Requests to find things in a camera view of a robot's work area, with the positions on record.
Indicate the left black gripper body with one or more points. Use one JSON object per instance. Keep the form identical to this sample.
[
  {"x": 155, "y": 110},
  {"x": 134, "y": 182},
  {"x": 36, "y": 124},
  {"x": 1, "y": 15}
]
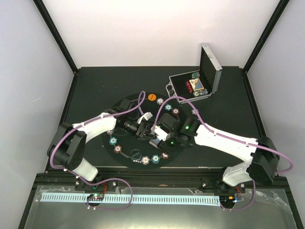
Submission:
[{"x": 138, "y": 134}]

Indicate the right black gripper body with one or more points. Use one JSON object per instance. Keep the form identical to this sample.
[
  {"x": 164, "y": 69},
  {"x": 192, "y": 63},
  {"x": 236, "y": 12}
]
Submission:
[{"x": 164, "y": 147}]

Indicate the brown chip mat bottom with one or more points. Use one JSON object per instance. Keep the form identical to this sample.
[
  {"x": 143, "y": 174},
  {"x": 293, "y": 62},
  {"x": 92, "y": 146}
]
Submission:
[{"x": 165, "y": 156}]

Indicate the brown chip mat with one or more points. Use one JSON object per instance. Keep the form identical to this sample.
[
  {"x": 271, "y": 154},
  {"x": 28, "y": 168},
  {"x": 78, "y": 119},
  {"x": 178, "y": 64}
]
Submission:
[
  {"x": 175, "y": 111},
  {"x": 165, "y": 156},
  {"x": 117, "y": 149}
]

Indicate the teal chip mat bottom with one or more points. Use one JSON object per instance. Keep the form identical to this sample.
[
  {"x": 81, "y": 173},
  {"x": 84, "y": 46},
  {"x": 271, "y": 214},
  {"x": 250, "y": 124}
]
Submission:
[{"x": 155, "y": 159}]

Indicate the teal chip mat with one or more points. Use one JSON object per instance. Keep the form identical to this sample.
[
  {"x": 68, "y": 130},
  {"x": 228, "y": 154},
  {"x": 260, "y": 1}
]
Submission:
[
  {"x": 168, "y": 107},
  {"x": 113, "y": 141},
  {"x": 155, "y": 159}
]

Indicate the white chip mat bottom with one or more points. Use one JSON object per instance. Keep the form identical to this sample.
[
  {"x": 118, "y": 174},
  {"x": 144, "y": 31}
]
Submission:
[{"x": 145, "y": 160}]

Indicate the brown chip mat top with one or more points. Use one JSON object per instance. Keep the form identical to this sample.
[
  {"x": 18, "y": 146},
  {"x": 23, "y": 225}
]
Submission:
[{"x": 175, "y": 111}]

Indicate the teal chip mat top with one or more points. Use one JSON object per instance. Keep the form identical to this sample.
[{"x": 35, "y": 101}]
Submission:
[{"x": 168, "y": 107}]

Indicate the white chip mat top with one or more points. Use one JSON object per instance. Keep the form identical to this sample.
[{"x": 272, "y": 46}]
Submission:
[{"x": 160, "y": 101}]

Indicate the orange big blind button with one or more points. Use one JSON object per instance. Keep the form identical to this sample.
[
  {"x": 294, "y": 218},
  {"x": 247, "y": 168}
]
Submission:
[{"x": 152, "y": 97}]

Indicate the white purple chip stack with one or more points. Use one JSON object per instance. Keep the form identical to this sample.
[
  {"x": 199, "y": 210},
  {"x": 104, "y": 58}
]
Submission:
[{"x": 195, "y": 112}]

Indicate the blue playing card deck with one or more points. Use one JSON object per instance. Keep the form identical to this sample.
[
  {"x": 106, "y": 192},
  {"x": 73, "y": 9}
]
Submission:
[{"x": 155, "y": 142}]

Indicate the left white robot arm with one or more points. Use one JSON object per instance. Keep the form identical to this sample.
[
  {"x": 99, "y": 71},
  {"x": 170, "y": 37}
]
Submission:
[{"x": 67, "y": 148}]

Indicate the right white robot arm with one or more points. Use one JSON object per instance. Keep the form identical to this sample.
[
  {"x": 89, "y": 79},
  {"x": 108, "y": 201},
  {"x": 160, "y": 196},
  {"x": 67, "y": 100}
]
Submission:
[{"x": 258, "y": 160}]

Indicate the round black poker mat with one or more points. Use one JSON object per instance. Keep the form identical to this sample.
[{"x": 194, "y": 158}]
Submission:
[{"x": 134, "y": 149}]

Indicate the teal chips case front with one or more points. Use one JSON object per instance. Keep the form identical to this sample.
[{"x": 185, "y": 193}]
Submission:
[{"x": 200, "y": 93}]

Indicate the teal chips case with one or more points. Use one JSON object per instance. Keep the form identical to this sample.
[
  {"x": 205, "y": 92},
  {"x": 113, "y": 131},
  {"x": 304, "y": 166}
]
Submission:
[
  {"x": 200, "y": 93},
  {"x": 195, "y": 75}
]

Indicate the red dice in case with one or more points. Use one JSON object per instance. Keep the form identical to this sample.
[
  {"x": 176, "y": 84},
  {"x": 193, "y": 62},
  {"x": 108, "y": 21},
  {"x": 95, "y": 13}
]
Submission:
[{"x": 189, "y": 87}]

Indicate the boxed card deck in case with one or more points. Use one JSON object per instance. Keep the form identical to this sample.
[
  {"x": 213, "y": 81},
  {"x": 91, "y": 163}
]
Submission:
[{"x": 196, "y": 84}]

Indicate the aluminium poker chip case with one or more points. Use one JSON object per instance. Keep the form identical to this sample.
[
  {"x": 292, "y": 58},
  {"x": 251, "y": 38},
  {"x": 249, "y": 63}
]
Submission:
[{"x": 210, "y": 74}]

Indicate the teal chips case back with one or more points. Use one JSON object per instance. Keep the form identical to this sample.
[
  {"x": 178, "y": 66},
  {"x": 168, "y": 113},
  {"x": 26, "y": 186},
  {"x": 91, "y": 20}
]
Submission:
[{"x": 195, "y": 75}]

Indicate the small circuit board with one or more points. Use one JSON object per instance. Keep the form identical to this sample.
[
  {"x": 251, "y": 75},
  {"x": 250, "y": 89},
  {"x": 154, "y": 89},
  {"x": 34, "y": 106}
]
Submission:
[{"x": 95, "y": 197}]

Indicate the light blue cable duct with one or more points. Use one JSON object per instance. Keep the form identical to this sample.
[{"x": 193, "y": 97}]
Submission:
[{"x": 133, "y": 199}]

